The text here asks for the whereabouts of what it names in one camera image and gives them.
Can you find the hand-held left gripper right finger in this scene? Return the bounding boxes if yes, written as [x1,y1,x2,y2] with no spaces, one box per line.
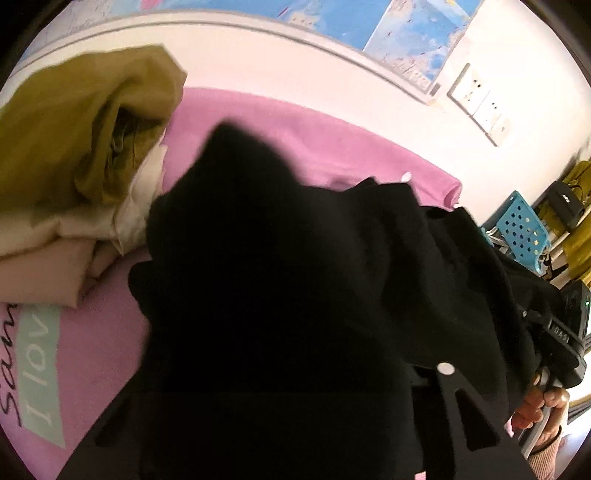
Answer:
[409,361,534,480]

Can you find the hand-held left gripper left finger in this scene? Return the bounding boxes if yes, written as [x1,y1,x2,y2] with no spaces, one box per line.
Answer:
[58,388,153,480]

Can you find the black button jacket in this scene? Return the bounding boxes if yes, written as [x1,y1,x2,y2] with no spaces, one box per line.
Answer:
[92,121,568,480]

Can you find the person's right forearm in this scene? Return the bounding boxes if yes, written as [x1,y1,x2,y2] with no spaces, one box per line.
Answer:
[526,427,575,480]

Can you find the person's right hand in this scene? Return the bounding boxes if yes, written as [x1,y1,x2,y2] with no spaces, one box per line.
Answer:
[512,384,570,446]

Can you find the blue perforated plastic basket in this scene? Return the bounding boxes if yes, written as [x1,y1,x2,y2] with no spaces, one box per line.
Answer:
[482,191,552,278]

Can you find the black hanging bag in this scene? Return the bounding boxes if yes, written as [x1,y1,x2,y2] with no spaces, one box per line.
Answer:
[547,181,587,229]

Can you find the mustard hanging garment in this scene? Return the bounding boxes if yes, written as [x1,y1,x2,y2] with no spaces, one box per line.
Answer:
[538,159,591,282]

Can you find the pale pink folded cloth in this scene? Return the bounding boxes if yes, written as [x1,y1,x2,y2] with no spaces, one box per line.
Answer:
[0,240,155,308]

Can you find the cream folded cloth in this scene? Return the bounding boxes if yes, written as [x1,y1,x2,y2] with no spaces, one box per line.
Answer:
[0,138,169,259]

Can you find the pink printed blanket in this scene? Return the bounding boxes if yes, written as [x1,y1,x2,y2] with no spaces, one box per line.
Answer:
[0,85,462,480]

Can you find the olive folded garment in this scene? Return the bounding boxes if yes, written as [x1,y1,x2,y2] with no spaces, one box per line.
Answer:
[0,44,188,217]

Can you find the white wall sockets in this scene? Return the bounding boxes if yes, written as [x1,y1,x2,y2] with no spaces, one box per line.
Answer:
[470,91,513,147]

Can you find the white square wall socket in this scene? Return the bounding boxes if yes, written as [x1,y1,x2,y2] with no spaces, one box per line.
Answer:
[447,63,490,115]

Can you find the colourful wall map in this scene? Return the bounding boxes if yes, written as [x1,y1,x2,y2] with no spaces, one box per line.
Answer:
[0,0,485,107]

